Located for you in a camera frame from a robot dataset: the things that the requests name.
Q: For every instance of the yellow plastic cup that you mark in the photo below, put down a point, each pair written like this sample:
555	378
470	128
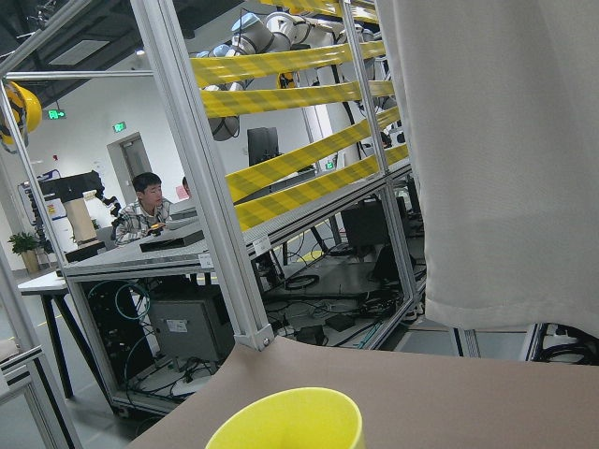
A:
307	417

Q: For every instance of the person in plaid shirt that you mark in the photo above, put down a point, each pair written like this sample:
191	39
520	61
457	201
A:
144	216

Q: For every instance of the grey control cabinet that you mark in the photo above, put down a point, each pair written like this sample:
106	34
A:
193	328

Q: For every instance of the yellow hard hat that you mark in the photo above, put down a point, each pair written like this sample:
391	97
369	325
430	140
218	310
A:
25	107

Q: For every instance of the aluminium frame post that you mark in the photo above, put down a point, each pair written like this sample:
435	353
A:
173	74

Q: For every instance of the white curtain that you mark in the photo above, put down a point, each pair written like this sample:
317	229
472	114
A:
499	104

